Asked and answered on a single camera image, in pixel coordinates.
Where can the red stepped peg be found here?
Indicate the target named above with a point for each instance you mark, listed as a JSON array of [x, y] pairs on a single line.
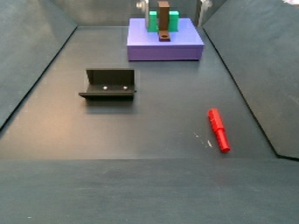
[[219, 130]]

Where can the purple base board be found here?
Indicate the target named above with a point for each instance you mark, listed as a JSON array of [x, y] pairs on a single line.
[[145, 48]]

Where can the green U-shaped block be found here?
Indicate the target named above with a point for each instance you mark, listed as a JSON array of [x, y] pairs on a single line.
[[152, 25]]

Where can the black angled bracket holder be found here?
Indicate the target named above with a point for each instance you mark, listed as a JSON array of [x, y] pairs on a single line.
[[109, 83]]

